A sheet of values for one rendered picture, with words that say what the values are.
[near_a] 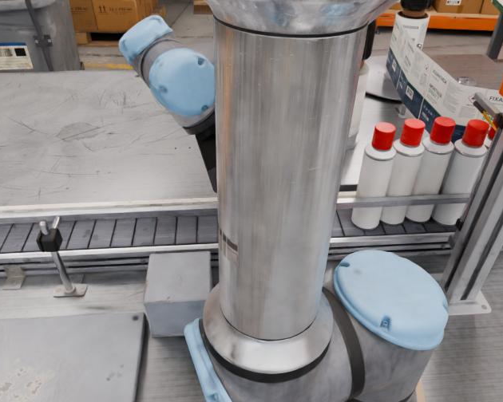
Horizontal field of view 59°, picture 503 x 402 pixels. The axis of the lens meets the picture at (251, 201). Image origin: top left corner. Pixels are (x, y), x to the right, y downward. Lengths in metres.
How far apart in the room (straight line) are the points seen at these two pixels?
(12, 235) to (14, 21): 1.91
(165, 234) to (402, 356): 0.50
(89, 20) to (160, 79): 3.70
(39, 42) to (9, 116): 1.29
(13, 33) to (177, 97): 2.25
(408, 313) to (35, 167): 0.94
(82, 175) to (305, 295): 0.84
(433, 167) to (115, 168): 0.70
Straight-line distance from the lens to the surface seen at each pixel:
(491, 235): 0.76
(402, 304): 0.46
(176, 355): 0.73
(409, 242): 0.87
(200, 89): 0.54
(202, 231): 0.83
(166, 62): 0.54
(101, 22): 4.20
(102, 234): 0.86
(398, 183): 0.81
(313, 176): 0.27
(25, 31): 2.74
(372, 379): 0.47
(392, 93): 1.32
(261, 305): 0.34
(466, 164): 0.83
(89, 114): 1.37
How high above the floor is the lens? 1.45
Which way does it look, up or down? 40 degrees down
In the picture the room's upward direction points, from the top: straight up
